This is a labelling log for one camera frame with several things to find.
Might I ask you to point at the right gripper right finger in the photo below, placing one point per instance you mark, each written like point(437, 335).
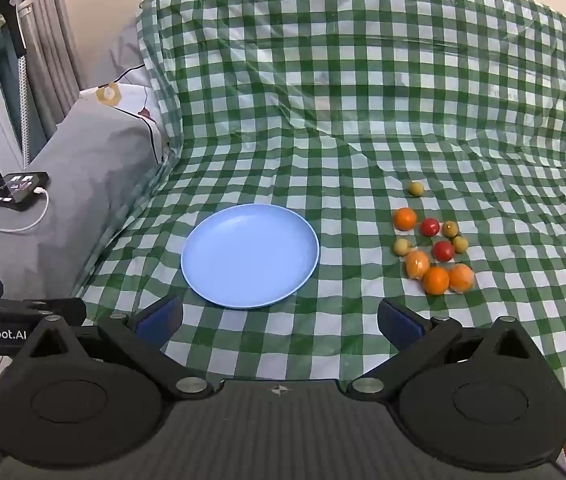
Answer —
point(467, 396)

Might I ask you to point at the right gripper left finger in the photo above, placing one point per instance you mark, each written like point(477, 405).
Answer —
point(85, 396)

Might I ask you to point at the orange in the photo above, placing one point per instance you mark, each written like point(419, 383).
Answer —
point(417, 263)
point(461, 278)

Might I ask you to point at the orange tangerine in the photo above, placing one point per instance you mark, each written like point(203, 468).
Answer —
point(404, 219)
point(435, 281)

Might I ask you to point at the red tomato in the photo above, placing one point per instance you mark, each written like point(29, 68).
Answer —
point(430, 227)
point(443, 251)

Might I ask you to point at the yellow-green small fruit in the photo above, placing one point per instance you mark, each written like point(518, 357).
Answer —
point(402, 247)

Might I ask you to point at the black smartphone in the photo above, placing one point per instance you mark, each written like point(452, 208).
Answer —
point(20, 190)

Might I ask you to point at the grey sofa armrest cover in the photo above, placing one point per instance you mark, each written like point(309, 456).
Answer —
point(100, 162)

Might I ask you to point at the light blue plate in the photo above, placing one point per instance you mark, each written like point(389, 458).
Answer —
point(250, 256)

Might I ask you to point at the grey curtain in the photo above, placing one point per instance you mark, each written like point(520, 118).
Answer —
point(54, 71)

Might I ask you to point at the floral white pillow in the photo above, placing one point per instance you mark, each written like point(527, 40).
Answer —
point(120, 80)

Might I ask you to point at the green checkered tablecloth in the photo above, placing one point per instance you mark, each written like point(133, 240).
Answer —
point(332, 108)

